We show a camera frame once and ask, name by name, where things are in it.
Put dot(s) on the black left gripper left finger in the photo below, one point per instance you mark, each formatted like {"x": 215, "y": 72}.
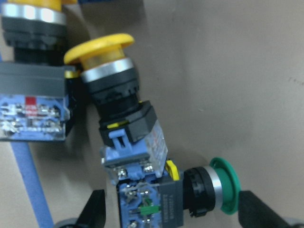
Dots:
{"x": 94, "y": 213}

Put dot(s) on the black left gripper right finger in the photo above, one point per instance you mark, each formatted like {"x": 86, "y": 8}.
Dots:
{"x": 254, "y": 213}

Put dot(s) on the green button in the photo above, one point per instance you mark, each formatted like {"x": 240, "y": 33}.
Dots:
{"x": 151, "y": 202}

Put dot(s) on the yellow button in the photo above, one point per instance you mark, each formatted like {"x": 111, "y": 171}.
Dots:
{"x": 134, "y": 146}
{"x": 36, "y": 97}

